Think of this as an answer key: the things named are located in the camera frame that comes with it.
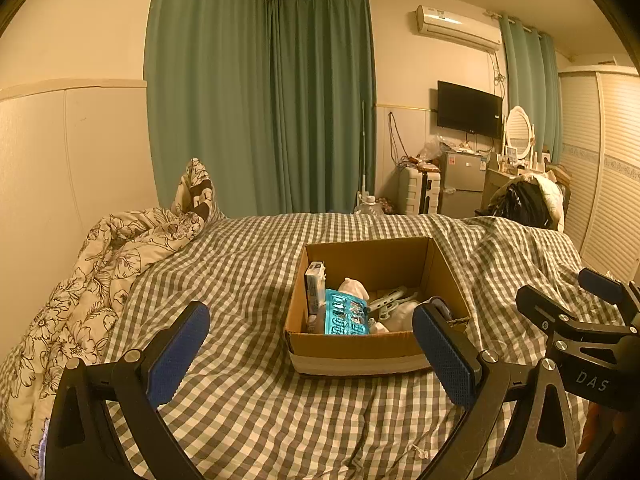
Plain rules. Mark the white padded jacket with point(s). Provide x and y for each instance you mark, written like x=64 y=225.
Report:
x=547 y=195

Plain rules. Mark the white oval mirror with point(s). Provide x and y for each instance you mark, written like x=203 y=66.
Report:
x=518 y=130

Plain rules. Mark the brown cardboard box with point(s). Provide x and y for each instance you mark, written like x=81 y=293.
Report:
x=350 y=347

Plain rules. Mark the white suitcase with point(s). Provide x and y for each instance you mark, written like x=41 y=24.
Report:
x=420 y=190

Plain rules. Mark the white air conditioner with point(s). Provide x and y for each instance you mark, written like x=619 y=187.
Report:
x=457 y=25

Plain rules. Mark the floral quilt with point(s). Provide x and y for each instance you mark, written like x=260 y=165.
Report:
x=85 y=270

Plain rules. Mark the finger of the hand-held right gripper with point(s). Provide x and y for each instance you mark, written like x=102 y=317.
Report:
x=547 y=307
x=602 y=282

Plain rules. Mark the white plastic clip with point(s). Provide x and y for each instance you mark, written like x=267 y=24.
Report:
x=392 y=300

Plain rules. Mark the green window curtain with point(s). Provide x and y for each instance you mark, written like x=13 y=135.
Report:
x=530 y=85

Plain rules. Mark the clear plastic bag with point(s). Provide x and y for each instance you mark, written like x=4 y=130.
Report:
x=431 y=147

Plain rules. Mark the brown patterned pillow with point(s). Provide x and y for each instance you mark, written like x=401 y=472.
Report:
x=195 y=190

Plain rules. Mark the cream dressing table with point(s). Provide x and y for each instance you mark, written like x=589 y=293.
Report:
x=500 y=177

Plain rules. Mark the silver mini fridge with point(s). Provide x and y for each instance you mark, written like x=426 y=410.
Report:
x=462 y=180

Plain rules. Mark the black wall television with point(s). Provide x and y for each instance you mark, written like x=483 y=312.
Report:
x=470 y=109

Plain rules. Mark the clear water jug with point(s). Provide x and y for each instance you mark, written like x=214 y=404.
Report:
x=367 y=205

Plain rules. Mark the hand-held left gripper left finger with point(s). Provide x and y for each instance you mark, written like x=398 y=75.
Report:
x=176 y=355

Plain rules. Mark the white cloth lump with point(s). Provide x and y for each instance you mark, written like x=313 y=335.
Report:
x=402 y=317

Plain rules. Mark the white mop pole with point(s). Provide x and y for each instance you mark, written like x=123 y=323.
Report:
x=364 y=150

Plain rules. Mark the white louvred wardrobe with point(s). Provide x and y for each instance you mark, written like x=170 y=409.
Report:
x=602 y=165

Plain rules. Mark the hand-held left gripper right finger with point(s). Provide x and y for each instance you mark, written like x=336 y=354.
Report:
x=445 y=355

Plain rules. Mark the teal blister pack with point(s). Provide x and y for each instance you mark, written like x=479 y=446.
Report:
x=346 y=316

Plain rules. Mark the white pouch with dark trim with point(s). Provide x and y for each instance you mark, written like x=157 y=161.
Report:
x=441 y=310

